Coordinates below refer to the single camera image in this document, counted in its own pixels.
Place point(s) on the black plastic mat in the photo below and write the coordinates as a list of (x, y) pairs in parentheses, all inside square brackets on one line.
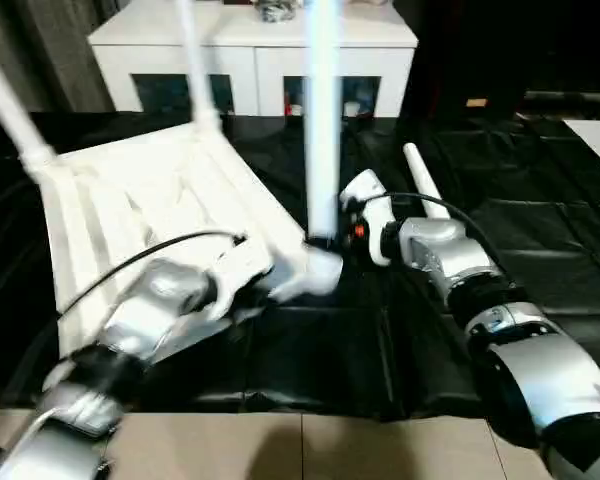
[(530, 225)]

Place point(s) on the red and white container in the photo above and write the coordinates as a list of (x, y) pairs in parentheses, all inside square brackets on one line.
[(292, 107)]

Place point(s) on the white sideboard cabinet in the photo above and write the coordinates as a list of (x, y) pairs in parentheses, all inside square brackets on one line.
[(155, 45)]

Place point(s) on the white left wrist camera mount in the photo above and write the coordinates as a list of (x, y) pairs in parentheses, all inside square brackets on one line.
[(240, 270)]

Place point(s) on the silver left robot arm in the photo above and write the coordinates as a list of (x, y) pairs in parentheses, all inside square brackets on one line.
[(140, 310)]

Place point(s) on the black low cabinet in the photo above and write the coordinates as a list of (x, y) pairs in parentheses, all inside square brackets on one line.
[(505, 50)]

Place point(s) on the white plastic table top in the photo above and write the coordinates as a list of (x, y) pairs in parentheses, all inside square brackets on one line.
[(155, 190)]

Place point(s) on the bag of black items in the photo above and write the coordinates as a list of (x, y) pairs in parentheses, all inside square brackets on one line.
[(276, 10)]

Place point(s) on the white flat board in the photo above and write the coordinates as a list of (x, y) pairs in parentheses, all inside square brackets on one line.
[(597, 142)]

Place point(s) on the white plastic table leg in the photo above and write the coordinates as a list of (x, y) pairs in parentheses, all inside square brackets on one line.
[(322, 125), (15, 115), (425, 185), (200, 65)]

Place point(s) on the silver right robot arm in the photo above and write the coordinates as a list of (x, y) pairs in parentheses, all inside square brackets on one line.
[(480, 280)]

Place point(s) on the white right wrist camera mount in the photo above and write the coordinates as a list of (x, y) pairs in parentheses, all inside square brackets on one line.
[(375, 210)]

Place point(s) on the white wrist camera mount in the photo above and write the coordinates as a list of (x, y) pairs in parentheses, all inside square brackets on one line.
[(375, 210), (240, 270)]

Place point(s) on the dark grey curtain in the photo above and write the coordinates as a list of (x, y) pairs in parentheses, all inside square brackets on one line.
[(30, 50)]

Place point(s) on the small yellow label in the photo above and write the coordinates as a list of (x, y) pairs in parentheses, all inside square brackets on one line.
[(476, 102)]

